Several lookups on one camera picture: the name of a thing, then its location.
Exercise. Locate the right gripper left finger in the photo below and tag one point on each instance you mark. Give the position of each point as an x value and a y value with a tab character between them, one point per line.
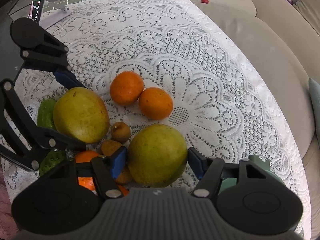
106	170

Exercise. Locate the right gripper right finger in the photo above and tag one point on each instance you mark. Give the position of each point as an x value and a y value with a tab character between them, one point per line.
207	170

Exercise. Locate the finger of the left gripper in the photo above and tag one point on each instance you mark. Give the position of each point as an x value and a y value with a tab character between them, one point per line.
67	79

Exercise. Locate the green colander bowl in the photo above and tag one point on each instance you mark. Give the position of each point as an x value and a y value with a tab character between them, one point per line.
265	165

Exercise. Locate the green cucumber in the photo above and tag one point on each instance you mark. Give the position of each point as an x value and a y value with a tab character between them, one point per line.
45	114
52	159

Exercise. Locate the black smartphone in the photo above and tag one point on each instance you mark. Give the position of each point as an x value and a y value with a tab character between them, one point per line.
36	10

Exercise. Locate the white lace tablecloth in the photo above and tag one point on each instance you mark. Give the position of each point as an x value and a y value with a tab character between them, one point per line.
218	107

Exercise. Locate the light blue pillow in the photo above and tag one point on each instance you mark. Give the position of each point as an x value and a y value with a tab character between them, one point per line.
314	89

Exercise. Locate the beige sofa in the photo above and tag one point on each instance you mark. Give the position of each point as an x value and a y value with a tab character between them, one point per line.
261	30

